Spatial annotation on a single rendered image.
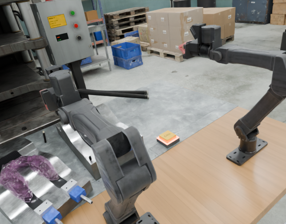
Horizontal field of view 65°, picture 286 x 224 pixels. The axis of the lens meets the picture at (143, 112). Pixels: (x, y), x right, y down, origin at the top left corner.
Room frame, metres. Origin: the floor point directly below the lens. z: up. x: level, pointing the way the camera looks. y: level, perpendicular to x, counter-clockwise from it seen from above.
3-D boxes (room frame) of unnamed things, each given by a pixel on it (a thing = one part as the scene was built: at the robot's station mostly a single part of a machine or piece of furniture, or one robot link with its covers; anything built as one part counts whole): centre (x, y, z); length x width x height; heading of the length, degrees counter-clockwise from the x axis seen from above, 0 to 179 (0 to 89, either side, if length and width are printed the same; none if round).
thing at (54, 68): (0.66, 0.24, 1.25); 0.07 x 0.06 x 0.11; 120
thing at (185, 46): (0.96, -0.28, 1.20); 0.10 x 0.07 x 0.07; 120
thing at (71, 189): (0.58, 0.27, 0.86); 0.13 x 0.05 x 0.05; 49
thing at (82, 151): (0.97, 0.26, 0.87); 0.50 x 0.26 x 0.14; 32
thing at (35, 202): (0.70, 0.50, 0.88); 0.34 x 0.15 x 0.07; 49
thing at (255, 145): (0.73, -0.42, 0.84); 0.20 x 0.07 x 0.08; 120
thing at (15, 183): (0.71, 0.51, 0.90); 0.26 x 0.18 x 0.08; 49
